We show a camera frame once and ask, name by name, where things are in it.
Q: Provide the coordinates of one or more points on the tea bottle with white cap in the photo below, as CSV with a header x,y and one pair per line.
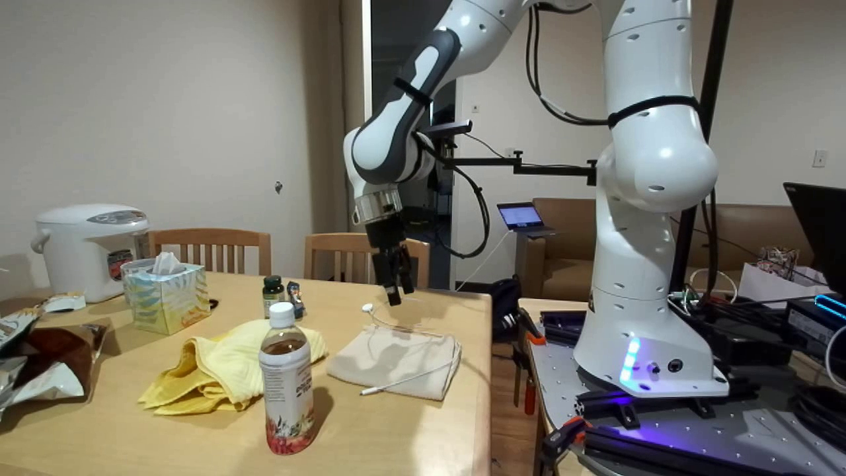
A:
x,y
286,387

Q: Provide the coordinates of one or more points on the black box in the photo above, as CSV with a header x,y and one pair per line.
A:
x,y
563,325

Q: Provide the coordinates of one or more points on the white wall outlet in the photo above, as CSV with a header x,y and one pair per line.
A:
x,y
818,160

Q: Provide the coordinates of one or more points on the tablet with blue screen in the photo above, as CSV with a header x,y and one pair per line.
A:
x,y
520,215

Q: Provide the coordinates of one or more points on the wooden slat-back chair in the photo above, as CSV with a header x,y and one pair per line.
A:
x,y
212,238
333,240

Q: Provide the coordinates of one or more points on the black monitor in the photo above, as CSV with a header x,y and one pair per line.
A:
x,y
821,228

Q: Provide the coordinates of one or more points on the white electric water boiler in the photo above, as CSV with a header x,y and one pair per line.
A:
x,y
82,251

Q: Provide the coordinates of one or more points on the white snack wrapper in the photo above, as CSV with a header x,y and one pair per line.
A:
x,y
49,384

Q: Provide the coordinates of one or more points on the beige folded cloth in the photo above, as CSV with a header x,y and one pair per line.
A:
x,y
353,362

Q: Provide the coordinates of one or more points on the silver snack wrapper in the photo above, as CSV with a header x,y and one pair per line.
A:
x,y
13,325

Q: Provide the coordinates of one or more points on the white paper napkin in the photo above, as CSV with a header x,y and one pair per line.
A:
x,y
61,304

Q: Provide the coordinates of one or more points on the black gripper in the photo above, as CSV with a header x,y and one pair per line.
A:
x,y
389,240

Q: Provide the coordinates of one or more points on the brown snack bag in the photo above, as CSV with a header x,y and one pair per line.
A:
x,y
66,347

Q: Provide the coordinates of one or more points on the brown sofa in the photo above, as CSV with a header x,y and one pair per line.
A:
x,y
563,255

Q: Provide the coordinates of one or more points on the orange black clamp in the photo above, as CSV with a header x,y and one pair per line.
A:
x,y
526,387
563,432

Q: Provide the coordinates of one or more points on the white paper sheet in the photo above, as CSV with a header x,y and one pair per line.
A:
x,y
768,286

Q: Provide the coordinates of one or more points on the blue lit electronic device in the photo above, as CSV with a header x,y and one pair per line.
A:
x,y
821,312

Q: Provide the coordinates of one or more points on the tissue box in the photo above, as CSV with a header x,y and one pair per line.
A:
x,y
167,300

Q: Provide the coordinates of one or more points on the yellow towel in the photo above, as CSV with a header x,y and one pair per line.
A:
x,y
212,370

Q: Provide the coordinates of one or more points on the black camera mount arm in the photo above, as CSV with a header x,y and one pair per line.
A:
x,y
537,166

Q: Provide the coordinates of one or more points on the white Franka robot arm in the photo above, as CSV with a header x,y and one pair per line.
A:
x,y
636,290

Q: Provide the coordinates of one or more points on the grey perforated base plate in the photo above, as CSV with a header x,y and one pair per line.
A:
x,y
563,370

